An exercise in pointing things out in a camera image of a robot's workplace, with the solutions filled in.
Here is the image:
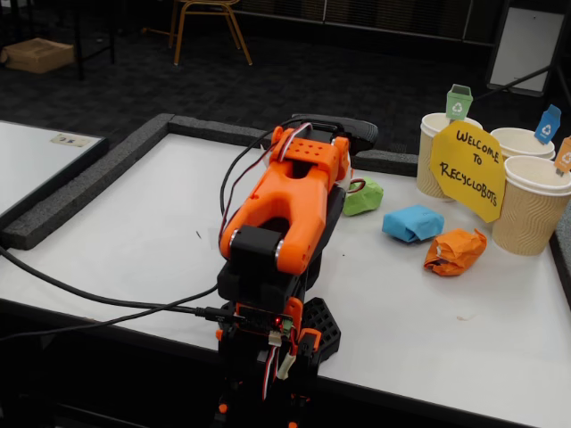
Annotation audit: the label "blue paper ball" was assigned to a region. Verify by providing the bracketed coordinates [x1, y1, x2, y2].
[381, 203, 446, 244]

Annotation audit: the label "orange paper ball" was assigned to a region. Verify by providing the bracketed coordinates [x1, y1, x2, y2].
[422, 227, 489, 277]

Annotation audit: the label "small paper sticker label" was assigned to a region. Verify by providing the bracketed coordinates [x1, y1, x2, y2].
[50, 132, 92, 148]

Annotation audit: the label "ribbed beige paper cup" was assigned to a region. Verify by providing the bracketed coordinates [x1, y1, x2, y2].
[417, 112, 484, 201]
[492, 154, 571, 257]
[489, 127, 558, 162]

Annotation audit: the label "controller circuit board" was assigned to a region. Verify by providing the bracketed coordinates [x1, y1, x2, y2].
[235, 311, 296, 336]

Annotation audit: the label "dark grey foam strip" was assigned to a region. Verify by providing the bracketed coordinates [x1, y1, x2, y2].
[0, 112, 176, 251]
[549, 218, 571, 286]
[167, 114, 419, 178]

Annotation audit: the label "blue recycling bin tag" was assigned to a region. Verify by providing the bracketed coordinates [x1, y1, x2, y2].
[534, 103, 562, 146]

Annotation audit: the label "white tape wrap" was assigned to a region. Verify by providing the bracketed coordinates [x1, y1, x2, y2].
[337, 167, 358, 191]

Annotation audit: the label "white panel black frame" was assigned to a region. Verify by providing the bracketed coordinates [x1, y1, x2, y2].
[485, 0, 568, 98]

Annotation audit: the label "orange recycling bin tag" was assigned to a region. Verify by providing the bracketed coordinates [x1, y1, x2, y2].
[554, 136, 571, 178]

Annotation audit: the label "brown cardboard box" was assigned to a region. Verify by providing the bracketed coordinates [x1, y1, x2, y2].
[0, 37, 76, 75]

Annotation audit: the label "black diagonal rod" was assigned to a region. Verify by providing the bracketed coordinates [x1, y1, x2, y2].
[472, 62, 564, 103]

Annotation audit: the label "black camera cable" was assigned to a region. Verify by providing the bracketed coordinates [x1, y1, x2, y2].
[0, 116, 316, 344]

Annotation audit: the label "yellow handwritten welcome sign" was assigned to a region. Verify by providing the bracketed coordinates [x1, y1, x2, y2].
[429, 119, 508, 223]

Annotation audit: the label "green recycling bin tag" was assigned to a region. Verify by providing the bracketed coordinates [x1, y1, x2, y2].
[444, 83, 474, 120]

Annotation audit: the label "red white servo wires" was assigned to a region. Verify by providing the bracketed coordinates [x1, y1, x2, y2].
[261, 333, 298, 402]

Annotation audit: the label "green crumpled paper ball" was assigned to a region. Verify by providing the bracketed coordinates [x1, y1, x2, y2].
[342, 177, 385, 218]

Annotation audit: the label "black usb cable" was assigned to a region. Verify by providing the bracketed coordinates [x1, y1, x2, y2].
[0, 244, 236, 323]

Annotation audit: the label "white board black frame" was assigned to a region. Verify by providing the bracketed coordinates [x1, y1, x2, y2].
[0, 119, 110, 228]

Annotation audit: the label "black metal table frame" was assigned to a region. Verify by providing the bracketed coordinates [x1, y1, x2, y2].
[70, 0, 118, 82]

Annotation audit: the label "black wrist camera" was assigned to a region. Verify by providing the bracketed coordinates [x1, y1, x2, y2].
[292, 113, 379, 157]

